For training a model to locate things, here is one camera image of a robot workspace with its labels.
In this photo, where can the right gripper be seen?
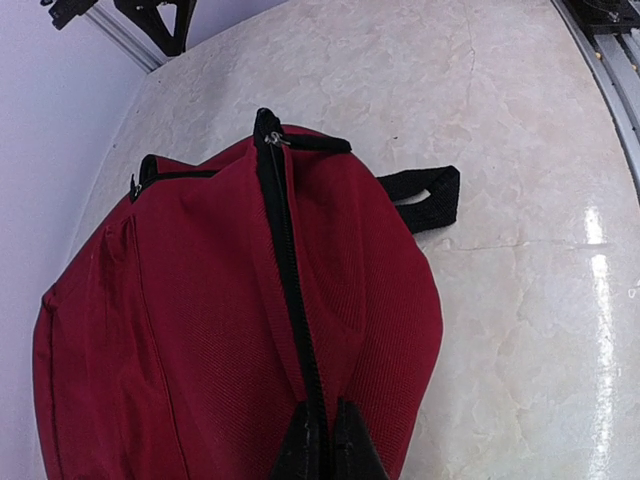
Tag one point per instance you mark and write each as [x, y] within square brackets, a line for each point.
[146, 16]

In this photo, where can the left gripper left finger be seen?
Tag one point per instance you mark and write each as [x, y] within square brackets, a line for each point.
[301, 455]

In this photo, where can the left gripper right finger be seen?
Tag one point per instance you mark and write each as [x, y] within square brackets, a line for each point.
[355, 456]

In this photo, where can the red backpack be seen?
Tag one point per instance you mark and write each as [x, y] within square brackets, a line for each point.
[214, 298]

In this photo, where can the right aluminium frame post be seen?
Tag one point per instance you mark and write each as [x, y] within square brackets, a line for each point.
[126, 36]

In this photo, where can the front aluminium rail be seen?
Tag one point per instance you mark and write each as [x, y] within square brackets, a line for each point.
[607, 35]

